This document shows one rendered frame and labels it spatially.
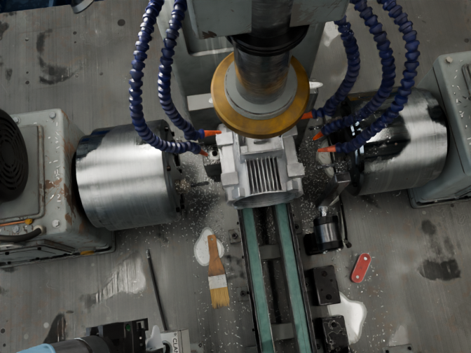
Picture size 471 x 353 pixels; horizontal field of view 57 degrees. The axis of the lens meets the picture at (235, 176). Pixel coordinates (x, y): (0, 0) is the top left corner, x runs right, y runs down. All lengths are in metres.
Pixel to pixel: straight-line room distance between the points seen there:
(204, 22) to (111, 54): 0.99
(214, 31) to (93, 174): 0.51
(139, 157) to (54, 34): 0.78
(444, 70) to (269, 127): 0.49
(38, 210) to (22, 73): 0.71
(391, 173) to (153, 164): 0.53
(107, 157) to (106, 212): 0.12
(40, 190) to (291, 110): 0.55
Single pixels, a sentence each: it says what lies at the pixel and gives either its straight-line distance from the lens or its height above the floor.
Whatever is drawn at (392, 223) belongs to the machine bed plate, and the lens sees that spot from 1.33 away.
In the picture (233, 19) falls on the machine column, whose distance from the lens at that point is 0.55.
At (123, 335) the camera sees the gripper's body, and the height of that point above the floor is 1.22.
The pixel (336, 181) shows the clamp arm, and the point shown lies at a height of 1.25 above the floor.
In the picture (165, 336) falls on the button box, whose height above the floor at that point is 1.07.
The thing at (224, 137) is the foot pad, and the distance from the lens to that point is 1.04.
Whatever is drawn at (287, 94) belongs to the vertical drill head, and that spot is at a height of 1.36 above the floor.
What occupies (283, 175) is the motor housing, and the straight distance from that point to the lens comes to 1.01.
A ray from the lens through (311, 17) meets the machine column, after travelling 0.58.
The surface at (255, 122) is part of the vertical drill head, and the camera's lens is 0.77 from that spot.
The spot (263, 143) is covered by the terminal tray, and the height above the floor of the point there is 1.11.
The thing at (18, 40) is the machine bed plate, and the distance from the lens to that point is 1.67.
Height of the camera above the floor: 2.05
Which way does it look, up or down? 74 degrees down
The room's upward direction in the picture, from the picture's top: 5 degrees counter-clockwise
